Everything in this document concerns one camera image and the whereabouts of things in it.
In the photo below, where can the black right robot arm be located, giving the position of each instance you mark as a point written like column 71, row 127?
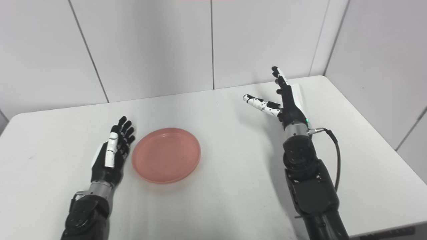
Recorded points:
column 310, row 183

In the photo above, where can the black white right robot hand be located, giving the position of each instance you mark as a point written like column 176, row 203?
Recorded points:
column 287, row 103

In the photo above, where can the pink round plate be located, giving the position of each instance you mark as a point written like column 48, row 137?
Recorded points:
column 166, row 155

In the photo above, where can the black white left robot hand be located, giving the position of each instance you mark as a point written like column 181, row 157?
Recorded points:
column 108, row 156

